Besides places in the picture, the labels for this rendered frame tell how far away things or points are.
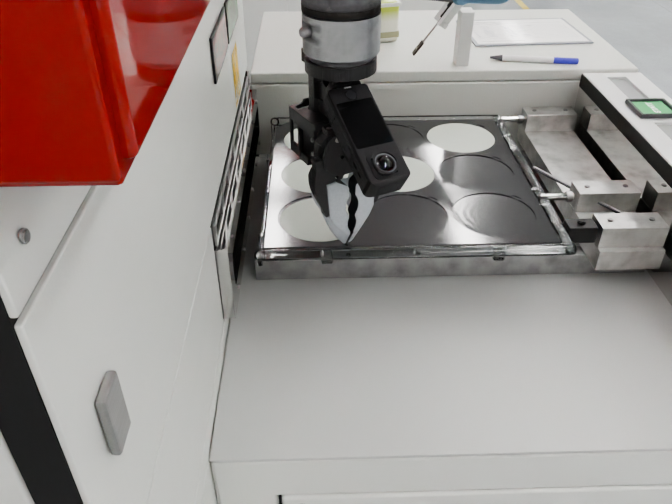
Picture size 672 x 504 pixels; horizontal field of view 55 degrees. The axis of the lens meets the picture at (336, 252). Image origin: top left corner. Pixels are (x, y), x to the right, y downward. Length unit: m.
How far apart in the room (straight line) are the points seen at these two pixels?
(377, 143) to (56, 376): 0.41
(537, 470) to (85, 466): 0.47
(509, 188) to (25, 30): 0.74
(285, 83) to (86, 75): 0.87
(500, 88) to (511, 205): 0.31
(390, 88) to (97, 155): 0.88
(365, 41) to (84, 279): 0.39
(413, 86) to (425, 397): 0.56
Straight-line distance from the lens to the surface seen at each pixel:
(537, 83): 1.12
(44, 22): 0.20
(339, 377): 0.69
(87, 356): 0.32
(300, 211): 0.80
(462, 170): 0.91
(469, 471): 0.67
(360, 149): 0.61
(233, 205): 0.74
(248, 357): 0.72
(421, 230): 0.77
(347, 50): 0.62
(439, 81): 1.08
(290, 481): 0.66
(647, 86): 1.11
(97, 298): 0.33
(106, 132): 0.21
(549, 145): 1.06
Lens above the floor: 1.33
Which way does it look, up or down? 36 degrees down
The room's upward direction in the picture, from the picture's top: straight up
